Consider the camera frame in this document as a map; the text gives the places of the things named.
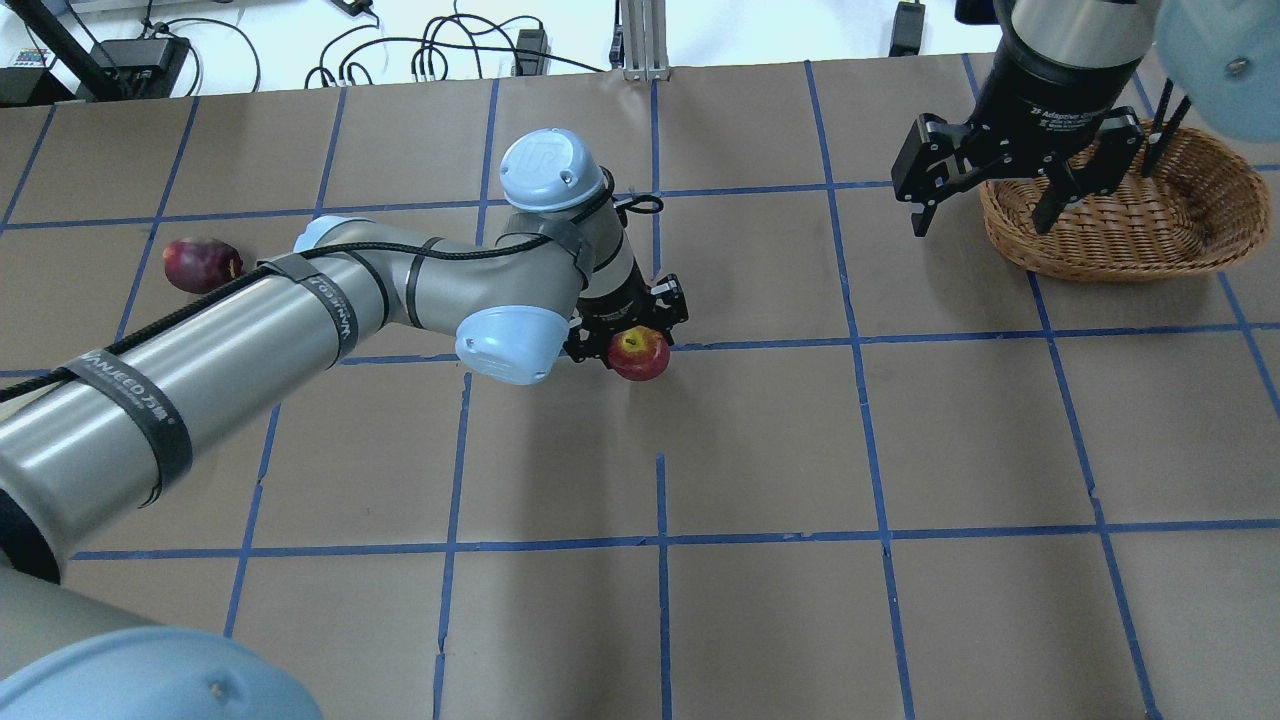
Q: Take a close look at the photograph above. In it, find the aluminium frame post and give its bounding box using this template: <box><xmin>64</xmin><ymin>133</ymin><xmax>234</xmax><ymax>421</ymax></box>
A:
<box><xmin>614</xmin><ymin>1</ymin><xmax>671</xmax><ymax>82</ymax></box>

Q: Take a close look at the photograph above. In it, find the dark red apple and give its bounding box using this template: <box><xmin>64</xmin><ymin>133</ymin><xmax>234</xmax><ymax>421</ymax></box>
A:
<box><xmin>163</xmin><ymin>237</ymin><xmax>244</xmax><ymax>295</ymax></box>

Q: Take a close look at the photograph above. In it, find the black power adapter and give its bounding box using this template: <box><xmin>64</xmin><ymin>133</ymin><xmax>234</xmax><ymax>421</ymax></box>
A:
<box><xmin>887</xmin><ymin>1</ymin><xmax>925</xmax><ymax>56</ymax></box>

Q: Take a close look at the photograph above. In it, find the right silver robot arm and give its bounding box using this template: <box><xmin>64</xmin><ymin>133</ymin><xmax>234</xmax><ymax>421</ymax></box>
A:
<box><xmin>890</xmin><ymin>1</ymin><xmax>1279</xmax><ymax>237</ymax></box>

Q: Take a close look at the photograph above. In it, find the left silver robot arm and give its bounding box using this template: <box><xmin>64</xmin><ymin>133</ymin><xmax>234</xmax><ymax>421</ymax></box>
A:
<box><xmin>1</xmin><ymin>128</ymin><xmax>689</xmax><ymax>719</ymax></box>

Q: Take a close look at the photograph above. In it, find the woven wicker basket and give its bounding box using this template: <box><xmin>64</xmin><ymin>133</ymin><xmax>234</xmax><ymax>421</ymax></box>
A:
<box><xmin>980</xmin><ymin>127</ymin><xmax>1274</xmax><ymax>282</ymax></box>

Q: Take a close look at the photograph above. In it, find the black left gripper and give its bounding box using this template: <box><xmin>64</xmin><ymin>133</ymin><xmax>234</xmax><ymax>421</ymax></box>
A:
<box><xmin>564</xmin><ymin>263</ymin><xmax>689</xmax><ymax>369</ymax></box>

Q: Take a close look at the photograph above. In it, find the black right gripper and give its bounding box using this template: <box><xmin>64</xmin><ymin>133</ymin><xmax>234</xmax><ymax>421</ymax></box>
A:
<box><xmin>890</xmin><ymin>40</ymin><xmax>1146</xmax><ymax>237</ymax></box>

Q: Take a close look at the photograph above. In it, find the red yellow apple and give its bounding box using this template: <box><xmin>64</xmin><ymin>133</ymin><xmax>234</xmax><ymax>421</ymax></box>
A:
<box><xmin>605</xmin><ymin>325</ymin><xmax>671</xmax><ymax>382</ymax></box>

